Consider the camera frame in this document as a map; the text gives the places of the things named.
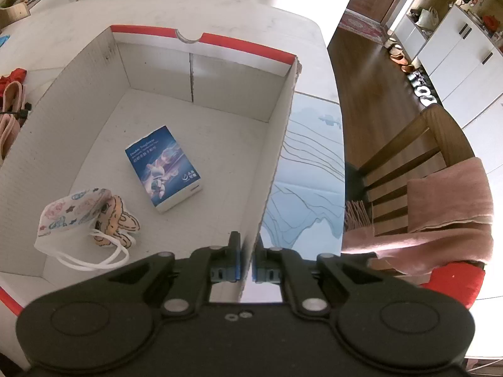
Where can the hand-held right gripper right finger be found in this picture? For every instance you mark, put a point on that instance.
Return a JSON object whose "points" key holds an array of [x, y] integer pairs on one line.
{"points": [[257, 264]]}

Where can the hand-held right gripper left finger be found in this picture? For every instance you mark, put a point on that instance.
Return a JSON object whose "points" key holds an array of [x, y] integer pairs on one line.
{"points": [[237, 259]]}

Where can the blue tissue packet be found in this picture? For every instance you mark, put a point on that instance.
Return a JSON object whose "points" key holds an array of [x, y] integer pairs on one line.
{"points": [[165, 169]]}

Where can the cartoon monster charm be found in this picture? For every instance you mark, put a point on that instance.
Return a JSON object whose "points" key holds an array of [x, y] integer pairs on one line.
{"points": [[118, 220]]}

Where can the white cardboard box red rim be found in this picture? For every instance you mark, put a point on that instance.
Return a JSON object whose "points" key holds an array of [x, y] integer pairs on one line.
{"points": [[196, 98]]}

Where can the printed face mask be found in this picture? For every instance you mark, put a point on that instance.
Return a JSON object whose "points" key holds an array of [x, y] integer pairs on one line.
{"points": [[66, 212]]}

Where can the red knotted headband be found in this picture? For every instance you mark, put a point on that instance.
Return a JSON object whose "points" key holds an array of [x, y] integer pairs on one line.
{"points": [[15, 74]]}

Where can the printed table mat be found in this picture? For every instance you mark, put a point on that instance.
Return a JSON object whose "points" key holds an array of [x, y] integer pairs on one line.
{"points": [[310, 165]]}

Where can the red seat cushion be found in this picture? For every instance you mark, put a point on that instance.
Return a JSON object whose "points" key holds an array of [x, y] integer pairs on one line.
{"points": [[456, 282]]}

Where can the pink scarf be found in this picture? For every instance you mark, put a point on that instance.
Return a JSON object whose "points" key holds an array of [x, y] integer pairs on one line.
{"points": [[448, 204]]}

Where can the horizontal slat wooden chair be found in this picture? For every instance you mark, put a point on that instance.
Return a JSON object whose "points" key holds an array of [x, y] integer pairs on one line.
{"points": [[432, 133]]}

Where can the black white slippers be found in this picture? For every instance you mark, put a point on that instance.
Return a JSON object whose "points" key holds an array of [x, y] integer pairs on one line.
{"points": [[422, 86]]}

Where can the brown shoes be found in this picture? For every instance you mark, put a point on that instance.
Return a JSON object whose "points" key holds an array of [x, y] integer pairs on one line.
{"points": [[397, 53]]}

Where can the patterned red rug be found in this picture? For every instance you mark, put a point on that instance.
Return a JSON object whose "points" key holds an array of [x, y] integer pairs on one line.
{"points": [[361, 25]]}

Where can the white shopping bag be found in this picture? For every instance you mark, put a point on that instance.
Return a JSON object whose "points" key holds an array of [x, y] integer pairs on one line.
{"points": [[426, 17]]}

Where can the blue rubber gloves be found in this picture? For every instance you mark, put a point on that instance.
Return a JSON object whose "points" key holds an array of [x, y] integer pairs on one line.
{"points": [[3, 41]]}

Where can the small cardboard box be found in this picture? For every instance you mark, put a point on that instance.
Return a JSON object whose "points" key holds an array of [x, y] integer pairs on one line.
{"points": [[15, 11]]}

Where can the red pot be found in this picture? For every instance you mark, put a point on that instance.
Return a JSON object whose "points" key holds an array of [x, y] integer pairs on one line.
{"points": [[491, 22]]}

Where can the white wall cabinet unit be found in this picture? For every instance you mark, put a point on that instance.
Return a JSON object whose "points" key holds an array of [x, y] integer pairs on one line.
{"points": [[463, 66]]}

